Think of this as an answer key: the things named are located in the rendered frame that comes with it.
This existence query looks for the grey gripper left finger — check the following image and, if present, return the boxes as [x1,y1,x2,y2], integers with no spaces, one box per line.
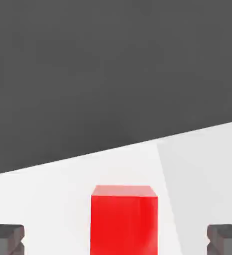
[0,224,25,255]

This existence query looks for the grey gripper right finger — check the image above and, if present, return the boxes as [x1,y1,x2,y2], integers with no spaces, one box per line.
[207,224,232,255]

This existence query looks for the small red cube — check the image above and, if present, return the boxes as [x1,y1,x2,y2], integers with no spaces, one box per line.
[89,185,159,255]

